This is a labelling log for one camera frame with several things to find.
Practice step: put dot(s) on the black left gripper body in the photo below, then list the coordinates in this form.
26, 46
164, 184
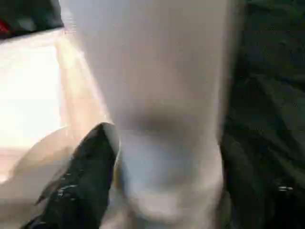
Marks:
28, 14

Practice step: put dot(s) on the white plastic table leg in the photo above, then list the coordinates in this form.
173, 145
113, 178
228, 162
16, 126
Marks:
162, 95

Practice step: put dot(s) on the white plastic table top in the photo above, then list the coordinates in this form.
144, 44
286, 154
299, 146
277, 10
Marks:
38, 95

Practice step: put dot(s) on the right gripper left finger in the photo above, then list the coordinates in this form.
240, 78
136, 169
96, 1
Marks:
81, 186

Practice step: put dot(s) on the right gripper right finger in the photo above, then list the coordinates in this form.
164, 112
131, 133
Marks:
262, 200

